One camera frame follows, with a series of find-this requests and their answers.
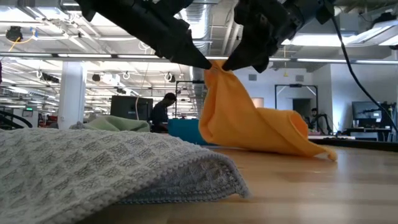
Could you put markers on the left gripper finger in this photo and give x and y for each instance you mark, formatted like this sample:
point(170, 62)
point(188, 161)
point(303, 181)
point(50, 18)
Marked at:
point(194, 54)
point(189, 61)

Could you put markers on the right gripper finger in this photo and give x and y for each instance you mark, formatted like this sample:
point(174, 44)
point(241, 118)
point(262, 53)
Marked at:
point(237, 54)
point(247, 59)

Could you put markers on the orange microfiber towel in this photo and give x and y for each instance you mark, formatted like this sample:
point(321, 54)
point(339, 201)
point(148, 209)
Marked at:
point(236, 124)

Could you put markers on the green microfiber towel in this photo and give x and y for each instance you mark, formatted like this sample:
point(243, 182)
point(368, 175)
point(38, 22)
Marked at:
point(115, 124)

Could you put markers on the small grey waffle towel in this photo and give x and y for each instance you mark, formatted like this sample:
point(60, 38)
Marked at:
point(77, 171)

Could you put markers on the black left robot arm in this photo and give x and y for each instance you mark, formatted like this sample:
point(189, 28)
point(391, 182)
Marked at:
point(109, 12)

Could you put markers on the person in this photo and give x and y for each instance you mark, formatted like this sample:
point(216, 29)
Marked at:
point(160, 115)
point(314, 113)

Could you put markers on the teal plastic bin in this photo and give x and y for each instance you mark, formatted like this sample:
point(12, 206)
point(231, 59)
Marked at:
point(185, 130)

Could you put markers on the black background monitor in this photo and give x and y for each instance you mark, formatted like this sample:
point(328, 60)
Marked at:
point(127, 107)

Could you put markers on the white building column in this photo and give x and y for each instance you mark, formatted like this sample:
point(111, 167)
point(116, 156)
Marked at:
point(71, 93)

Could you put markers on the background desk monitor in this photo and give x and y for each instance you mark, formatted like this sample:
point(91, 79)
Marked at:
point(367, 110)

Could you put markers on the black metal frame rig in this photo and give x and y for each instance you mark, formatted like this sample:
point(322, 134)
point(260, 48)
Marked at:
point(192, 81)
point(295, 85)

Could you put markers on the silver ventilation duct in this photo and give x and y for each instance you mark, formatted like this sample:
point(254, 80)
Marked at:
point(199, 25)

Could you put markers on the long overhead light rail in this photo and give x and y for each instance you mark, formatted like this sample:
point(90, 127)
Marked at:
point(84, 56)

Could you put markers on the black aluminium table frame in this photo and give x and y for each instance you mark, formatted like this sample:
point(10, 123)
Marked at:
point(367, 144)

